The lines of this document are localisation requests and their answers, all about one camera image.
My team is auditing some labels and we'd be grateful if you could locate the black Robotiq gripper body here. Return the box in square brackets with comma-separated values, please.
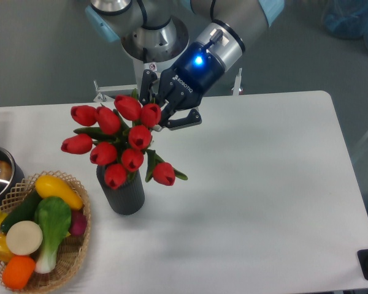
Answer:
[156, 42, 224, 123]

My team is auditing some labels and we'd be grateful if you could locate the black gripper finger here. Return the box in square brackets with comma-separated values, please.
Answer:
[158, 108, 202, 130]
[139, 69, 158, 104]

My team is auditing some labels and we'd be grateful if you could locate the red tulip bouquet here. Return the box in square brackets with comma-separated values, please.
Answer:
[61, 95, 188, 189]

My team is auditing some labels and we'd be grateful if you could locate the orange fruit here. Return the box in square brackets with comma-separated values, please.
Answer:
[2, 255, 36, 290]

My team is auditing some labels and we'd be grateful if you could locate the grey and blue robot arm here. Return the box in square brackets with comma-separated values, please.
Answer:
[85, 1, 285, 130]

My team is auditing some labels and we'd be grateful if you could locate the dark grey ribbed vase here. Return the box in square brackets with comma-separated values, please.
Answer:
[96, 166, 145, 215]

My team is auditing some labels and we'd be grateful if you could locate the yellow squash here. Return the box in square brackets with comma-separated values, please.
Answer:
[35, 175, 83, 211]

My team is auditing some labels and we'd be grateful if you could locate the purple red radish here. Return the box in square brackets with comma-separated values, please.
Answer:
[69, 210, 88, 236]

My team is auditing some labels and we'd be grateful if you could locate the green bok choy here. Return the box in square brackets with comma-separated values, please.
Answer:
[34, 196, 71, 274]

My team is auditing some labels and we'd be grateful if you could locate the blue plastic bag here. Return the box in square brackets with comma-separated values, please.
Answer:
[321, 1, 368, 50]

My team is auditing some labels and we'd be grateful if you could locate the woven wicker basket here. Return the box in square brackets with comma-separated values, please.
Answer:
[0, 171, 91, 293]

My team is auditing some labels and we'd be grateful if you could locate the dark green cucumber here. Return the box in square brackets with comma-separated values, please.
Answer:
[0, 190, 42, 234]

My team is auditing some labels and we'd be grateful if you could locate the yellow bell pepper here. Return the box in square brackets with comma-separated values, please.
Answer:
[0, 233, 15, 263]

